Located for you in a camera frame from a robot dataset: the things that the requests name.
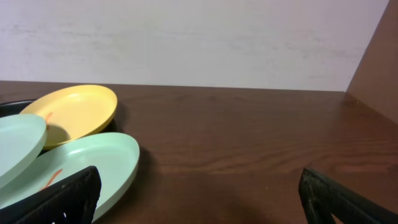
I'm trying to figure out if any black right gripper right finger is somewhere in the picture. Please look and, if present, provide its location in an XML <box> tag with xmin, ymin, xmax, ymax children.
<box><xmin>298</xmin><ymin>169</ymin><xmax>397</xmax><ymax>224</ymax></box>

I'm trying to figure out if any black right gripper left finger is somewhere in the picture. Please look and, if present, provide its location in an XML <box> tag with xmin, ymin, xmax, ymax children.
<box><xmin>1</xmin><ymin>166</ymin><xmax>101</xmax><ymax>224</ymax></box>

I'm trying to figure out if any mint green plate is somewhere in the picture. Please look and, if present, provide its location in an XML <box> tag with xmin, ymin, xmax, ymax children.
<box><xmin>1</xmin><ymin>133</ymin><xmax>140</xmax><ymax>222</ymax></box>
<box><xmin>1</xmin><ymin>114</ymin><xmax>47</xmax><ymax>187</ymax></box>

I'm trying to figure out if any round black tray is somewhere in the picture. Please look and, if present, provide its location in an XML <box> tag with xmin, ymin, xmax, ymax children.
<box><xmin>0</xmin><ymin>99</ymin><xmax>118</xmax><ymax>133</ymax></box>

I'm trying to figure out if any yellow plate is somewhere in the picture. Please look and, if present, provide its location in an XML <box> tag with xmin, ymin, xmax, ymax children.
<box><xmin>21</xmin><ymin>85</ymin><xmax>118</xmax><ymax>150</ymax></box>

